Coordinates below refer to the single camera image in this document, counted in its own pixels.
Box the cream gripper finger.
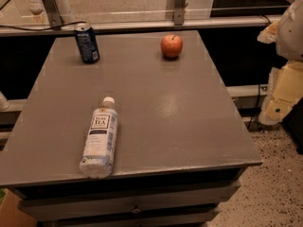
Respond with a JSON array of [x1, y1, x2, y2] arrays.
[[257, 21, 279, 44], [258, 61, 303, 125]]

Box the blue plastic tea bottle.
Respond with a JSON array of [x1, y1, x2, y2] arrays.
[[80, 96, 118, 179]]

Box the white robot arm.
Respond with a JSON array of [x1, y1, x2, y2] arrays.
[[258, 0, 303, 125]]

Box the red apple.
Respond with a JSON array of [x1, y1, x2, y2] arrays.
[[160, 34, 183, 59]]

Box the grey drawer cabinet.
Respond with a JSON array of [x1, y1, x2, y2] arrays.
[[0, 31, 261, 227]]

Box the dark blue soda can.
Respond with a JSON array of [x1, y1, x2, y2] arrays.
[[74, 23, 99, 63]]

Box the metal drawer knob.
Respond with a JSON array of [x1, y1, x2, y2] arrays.
[[132, 204, 142, 214]]

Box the cardboard box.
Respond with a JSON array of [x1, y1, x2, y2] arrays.
[[0, 189, 37, 227]]

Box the black hanging cable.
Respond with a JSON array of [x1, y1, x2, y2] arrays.
[[246, 84, 263, 131]]

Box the right metal bracket post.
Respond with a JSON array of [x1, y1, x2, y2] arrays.
[[173, 0, 186, 26]]

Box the metal bracket post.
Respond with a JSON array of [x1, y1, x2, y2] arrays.
[[173, 0, 186, 26], [42, 0, 62, 30]]

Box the left metal bracket post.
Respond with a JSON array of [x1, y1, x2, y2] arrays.
[[42, 0, 62, 30]]

